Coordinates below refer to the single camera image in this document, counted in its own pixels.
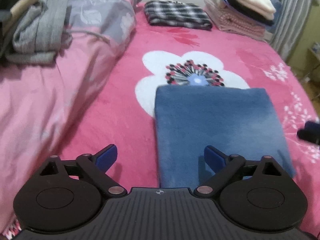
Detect blue denim jeans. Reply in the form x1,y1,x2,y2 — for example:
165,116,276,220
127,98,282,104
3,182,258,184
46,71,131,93
155,86,295,189

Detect pink floral bed blanket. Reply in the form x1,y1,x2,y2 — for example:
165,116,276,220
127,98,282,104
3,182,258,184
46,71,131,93
0,0,320,239

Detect cluttered side table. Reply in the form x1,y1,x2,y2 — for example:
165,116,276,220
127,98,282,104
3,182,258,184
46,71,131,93
302,42,319,83

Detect pink grey floral duvet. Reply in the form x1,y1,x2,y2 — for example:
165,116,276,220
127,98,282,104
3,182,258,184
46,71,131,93
1,0,141,230

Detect black folded garment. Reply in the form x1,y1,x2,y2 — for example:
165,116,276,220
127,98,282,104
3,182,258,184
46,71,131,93
227,0,274,26

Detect grey curtain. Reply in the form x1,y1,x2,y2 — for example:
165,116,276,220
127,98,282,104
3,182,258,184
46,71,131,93
270,0,313,61

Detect grey knit garment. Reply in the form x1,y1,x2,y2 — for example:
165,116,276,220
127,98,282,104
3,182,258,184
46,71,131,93
2,0,72,65

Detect pink patterned folded garment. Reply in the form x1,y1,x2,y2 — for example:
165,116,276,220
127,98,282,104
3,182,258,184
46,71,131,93
204,0,265,41

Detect black white plaid garment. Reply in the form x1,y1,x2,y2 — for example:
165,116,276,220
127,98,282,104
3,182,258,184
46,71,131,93
144,1,213,30

